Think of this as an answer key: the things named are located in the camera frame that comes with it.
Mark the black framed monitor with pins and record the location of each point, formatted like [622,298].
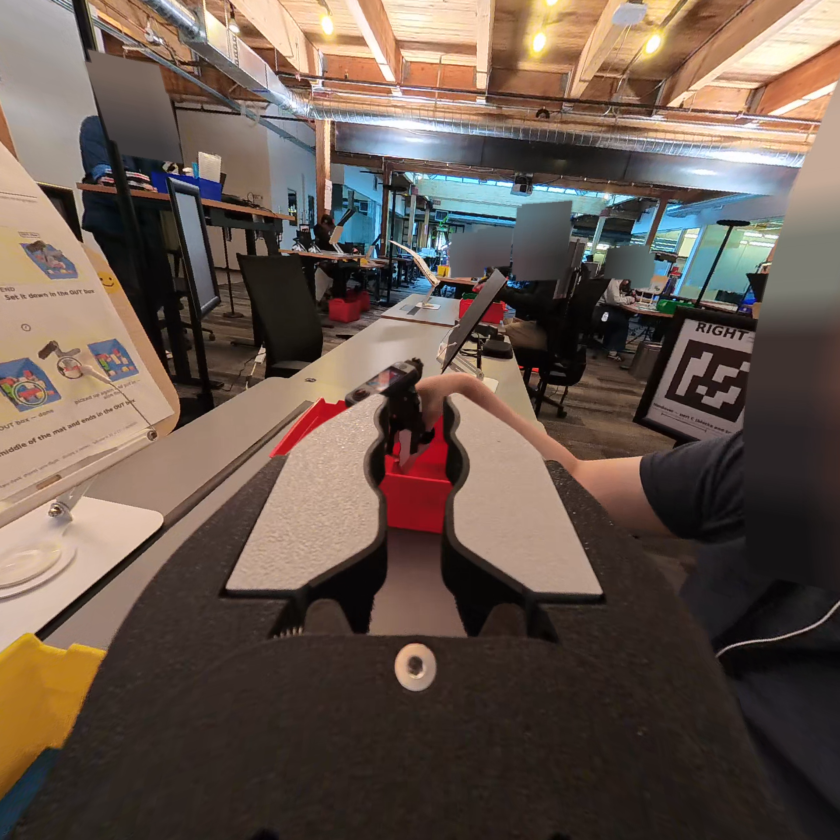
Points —
[193,249]

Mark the blue rectangular wooden block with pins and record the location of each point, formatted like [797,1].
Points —
[26,781]

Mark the thin silver air duct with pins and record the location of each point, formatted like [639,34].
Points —
[459,124]

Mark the blue storage crate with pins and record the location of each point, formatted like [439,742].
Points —
[197,186]

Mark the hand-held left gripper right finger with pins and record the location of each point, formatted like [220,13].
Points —
[518,518]

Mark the white power strip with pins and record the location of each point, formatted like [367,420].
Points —
[258,359]

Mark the person in dark shirt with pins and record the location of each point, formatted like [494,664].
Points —
[695,485]

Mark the framed instruction board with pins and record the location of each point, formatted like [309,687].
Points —
[148,354]

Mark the person's right hand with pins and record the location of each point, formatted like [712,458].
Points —
[446,387]

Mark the person's right forearm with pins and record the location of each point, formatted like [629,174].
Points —
[610,492]

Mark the red storage crate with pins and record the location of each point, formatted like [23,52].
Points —
[344,310]

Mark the black metal leg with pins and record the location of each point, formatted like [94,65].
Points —
[131,216]

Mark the printed instruction sheet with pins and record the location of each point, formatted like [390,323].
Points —
[65,328]

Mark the ceiling camera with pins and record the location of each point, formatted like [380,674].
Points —
[522,186]

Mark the yellow plastic bin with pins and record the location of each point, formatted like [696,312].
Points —
[39,695]

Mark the small red bin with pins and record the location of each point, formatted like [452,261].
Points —
[469,308]

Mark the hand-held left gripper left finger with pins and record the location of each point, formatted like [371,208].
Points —
[308,518]

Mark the red plastic bin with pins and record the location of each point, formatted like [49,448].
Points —
[413,499]

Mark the black floor lamp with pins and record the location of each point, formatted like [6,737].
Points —
[732,224]

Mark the grey waste bin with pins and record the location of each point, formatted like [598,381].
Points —
[646,361]

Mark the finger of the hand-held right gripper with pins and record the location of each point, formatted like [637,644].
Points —
[407,451]

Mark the black laptop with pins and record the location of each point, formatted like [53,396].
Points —
[476,315]

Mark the clear glass dish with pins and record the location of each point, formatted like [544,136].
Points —
[33,564]

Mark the black office chair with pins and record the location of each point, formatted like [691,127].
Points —
[282,308]
[571,341]

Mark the white tablet stand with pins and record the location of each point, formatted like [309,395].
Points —
[469,364]

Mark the black mesh pad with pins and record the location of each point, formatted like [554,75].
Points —
[500,349]

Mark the small green bin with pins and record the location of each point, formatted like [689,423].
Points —
[673,306]

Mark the framed black white sign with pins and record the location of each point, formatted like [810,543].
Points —
[695,380]

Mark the silver desk stand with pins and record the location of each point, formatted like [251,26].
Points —
[420,269]

